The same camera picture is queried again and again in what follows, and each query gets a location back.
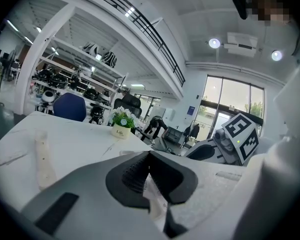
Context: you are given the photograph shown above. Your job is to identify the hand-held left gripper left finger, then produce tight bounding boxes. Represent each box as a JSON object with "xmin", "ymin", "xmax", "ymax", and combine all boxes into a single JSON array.
[{"xmin": 21, "ymin": 150, "xmax": 166, "ymax": 240}]

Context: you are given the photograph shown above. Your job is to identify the black mesh office chair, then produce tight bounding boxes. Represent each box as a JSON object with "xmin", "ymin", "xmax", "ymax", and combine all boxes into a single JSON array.
[{"xmin": 114, "ymin": 93, "xmax": 143, "ymax": 135}]

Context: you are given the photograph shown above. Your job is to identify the black mezzanine railing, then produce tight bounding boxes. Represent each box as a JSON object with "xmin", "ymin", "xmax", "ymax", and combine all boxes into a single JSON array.
[{"xmin": 72, "ymin": 0, "xmax": 186, "ymax": 87}]

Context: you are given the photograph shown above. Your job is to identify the person's white coat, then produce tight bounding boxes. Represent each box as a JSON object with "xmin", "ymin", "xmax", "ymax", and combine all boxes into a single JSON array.
[{"xmin": 233, "ymin": 58, "xmax": 300, "ymax": 240}]

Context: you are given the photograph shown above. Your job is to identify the black head-mounted camera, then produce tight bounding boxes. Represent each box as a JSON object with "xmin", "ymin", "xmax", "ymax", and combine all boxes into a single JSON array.
[{"xmin": 232, "ymin": 0, "xmax": 249, "ymax": 20}]

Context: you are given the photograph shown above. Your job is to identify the group of round black-white devices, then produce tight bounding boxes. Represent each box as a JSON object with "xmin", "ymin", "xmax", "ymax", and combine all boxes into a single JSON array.
[{"xmin": 32, "ymin": 41, "xmax": 121, "ymax": 125}]

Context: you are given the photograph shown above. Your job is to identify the blue chair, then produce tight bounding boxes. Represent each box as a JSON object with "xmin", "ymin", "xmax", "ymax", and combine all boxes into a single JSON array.
[{"xmin": 52, "ymin": 92, "xmax": 87, "ymax": 123}]

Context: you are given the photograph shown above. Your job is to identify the white telephone handset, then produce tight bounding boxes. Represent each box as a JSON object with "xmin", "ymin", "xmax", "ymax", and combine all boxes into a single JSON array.
[{"xmin": 34, "ymin": 128, "xmax": 58, "ymax": 190}]

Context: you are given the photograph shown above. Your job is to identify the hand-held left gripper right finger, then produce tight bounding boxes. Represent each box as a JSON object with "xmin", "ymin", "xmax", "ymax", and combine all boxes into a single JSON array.
[{"xmin": 149, "ymin": 150, "xmax": 246, "ymax": 239}]

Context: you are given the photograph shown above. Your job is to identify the round ceiling lamp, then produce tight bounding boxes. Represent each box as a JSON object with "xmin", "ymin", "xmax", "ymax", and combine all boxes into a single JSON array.
[
  {"xmin": 271, "ymin": 49, "xmax": 283, "ymax": 62},
  {"xmin": 208, "ymin": 37, "xmax": 221, "ymax": 49}
]

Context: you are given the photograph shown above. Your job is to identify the potted flower plant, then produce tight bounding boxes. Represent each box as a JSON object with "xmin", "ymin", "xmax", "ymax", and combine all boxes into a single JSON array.
[{"xmin": 108, "ymin": 106, "xmax": 139, "ymax": 140}]

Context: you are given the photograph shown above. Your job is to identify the person's right forearm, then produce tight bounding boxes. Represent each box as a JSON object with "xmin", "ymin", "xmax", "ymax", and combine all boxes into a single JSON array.
[{"xmin": 254, "ymin": 136, "xmax": 291, "ymax": 157}]

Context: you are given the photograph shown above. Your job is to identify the white ceiling air conditioner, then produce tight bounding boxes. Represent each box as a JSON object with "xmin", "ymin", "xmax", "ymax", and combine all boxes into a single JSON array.
[{"xmin": 223, "ymin": 31, "xmax": 260, "ymax": 58}]

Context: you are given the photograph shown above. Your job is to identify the person's head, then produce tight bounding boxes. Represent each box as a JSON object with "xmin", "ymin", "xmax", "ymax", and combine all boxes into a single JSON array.
[{"xmin": 247, "ymin": 0, "xmax": 298, "ymax": 27}]

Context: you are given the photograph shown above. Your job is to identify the white desk telephone base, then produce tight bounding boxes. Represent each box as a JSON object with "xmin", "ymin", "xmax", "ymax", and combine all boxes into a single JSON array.
[{"xmin": 142, "ymin": 172, "xmax": 169, "ymax": 221}]

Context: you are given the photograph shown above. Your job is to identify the black metal rack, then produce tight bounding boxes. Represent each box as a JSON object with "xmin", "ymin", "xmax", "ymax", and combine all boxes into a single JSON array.
[{"xmin": 167, "ymin": 127, "xmax": 183, "ymax": 145}]

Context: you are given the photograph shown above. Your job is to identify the white shelf rack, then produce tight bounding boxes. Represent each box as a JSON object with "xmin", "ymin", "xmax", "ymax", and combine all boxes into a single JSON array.
[{"xmin": 31, "ymin": 37, "xmax": 128, "ymax": 125}]

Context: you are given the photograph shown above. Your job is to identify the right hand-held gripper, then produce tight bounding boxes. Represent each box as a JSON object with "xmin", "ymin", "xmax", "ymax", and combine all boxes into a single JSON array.
[{"xmin": 184, "ymin": 112, "xmax": 260, "ymax": 166}]

